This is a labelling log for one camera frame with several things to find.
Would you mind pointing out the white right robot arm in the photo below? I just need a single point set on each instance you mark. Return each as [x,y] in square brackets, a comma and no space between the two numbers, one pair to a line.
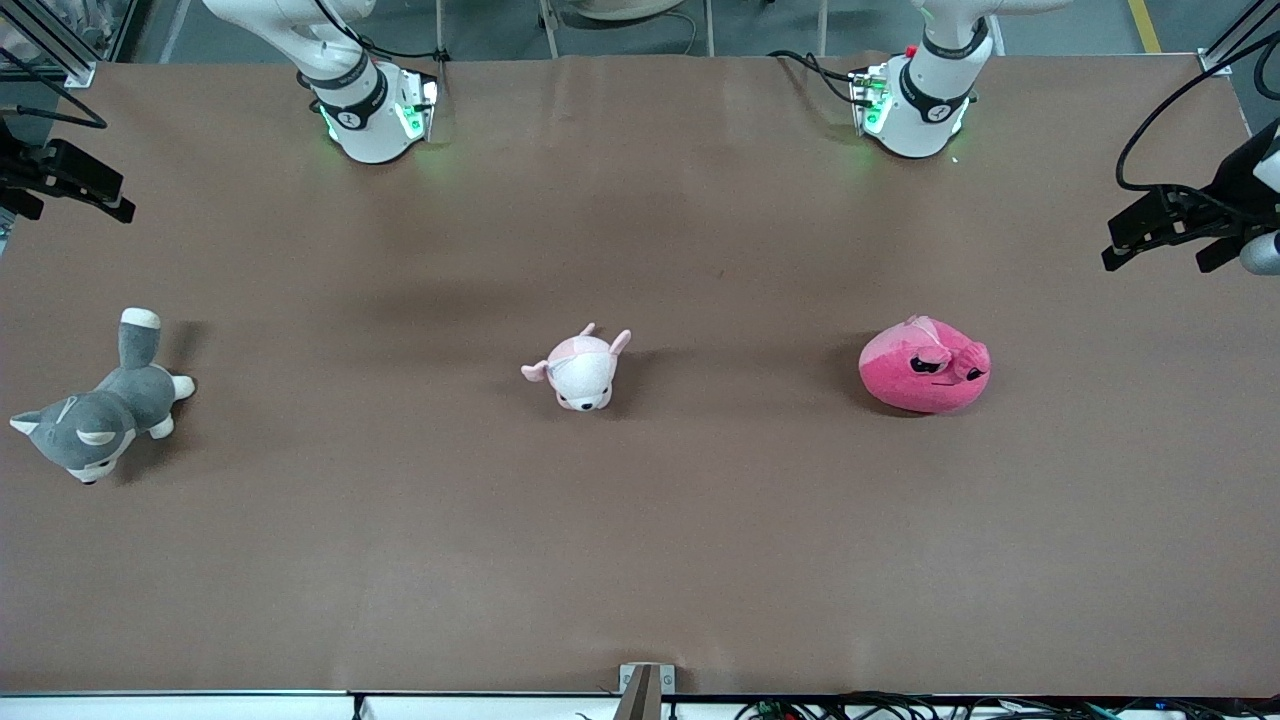
[370,130]

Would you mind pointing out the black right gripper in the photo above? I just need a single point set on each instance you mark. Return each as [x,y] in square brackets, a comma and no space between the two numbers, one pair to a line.
[20,166]

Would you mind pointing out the aluminium frame post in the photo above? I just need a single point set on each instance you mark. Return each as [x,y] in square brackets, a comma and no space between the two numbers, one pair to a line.
[1225,55]
[60,50]

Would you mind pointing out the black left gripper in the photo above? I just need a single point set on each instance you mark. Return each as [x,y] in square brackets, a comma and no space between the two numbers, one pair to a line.
[1229,192]

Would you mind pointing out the white round object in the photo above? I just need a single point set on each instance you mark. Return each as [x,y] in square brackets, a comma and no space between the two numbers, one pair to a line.
[625,8]

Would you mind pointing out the grey husky plush toy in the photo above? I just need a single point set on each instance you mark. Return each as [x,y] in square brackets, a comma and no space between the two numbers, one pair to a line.
[110,405]

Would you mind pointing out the grey metal leg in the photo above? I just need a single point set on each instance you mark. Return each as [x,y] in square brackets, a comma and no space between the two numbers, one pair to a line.
[823,28]
[442,30]
[709,28]
[550,28]

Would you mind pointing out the hot pink round plush toy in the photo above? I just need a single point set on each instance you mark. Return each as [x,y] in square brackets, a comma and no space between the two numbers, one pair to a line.
[915,385]

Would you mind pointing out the brown table cover sheet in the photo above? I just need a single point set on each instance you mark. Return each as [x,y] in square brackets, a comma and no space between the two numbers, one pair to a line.
[700,550]

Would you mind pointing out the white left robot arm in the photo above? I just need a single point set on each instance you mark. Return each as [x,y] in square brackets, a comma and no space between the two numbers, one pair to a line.
[930,110]

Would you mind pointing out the metal bracket at table edge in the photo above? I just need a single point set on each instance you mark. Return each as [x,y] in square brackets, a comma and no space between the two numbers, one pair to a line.
[645,690]

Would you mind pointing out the pale pink dog plush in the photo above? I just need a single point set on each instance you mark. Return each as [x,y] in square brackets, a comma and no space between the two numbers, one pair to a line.
[580,375]

